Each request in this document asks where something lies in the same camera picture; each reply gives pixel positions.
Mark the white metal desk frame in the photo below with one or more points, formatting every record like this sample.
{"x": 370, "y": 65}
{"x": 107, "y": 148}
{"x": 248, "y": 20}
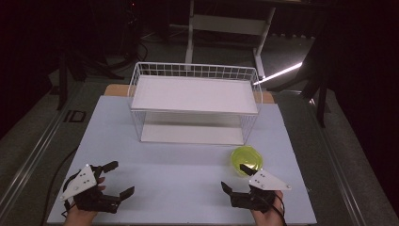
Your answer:
{"x": 226, "y": 25}

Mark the person's right hand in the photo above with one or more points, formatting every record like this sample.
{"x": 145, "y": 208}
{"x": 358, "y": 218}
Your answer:
{"x": 268, "y": 218}

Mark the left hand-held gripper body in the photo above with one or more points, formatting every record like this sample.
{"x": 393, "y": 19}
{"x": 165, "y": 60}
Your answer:
{"x": 82, "y": 183}

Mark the green plastic bowl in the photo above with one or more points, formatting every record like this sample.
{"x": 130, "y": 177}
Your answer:
{"x": 247, "y": 156}

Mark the person's left hand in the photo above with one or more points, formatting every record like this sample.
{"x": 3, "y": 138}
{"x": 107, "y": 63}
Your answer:
{"x": 80, "y": 217}

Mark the black stand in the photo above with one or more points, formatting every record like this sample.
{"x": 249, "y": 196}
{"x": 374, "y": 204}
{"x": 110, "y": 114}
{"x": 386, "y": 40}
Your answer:
{"x": 321, "y": 103}

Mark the wooden table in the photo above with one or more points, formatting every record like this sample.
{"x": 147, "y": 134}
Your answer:
{"x": 116, "y": 90}

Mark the pale blue table cover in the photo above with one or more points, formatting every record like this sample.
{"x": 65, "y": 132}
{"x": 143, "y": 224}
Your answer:
{"x": 175, "y": 175}

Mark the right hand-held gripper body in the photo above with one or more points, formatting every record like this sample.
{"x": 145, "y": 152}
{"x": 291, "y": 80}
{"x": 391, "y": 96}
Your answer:
{"x": 266, "y": 182}

